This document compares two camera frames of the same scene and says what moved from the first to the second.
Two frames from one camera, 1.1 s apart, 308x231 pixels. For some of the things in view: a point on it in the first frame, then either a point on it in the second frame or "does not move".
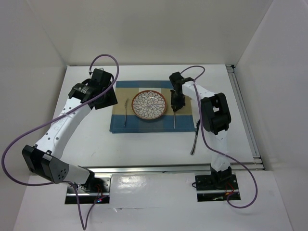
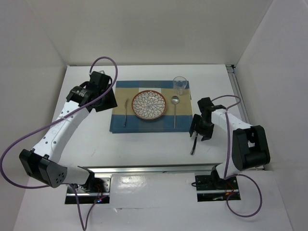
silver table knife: x=193 y=147 does not move
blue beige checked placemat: x=124 y=120 does not move
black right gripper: x=174 y=103 -> x=207 y=134
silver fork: x=125 y=104 does not move
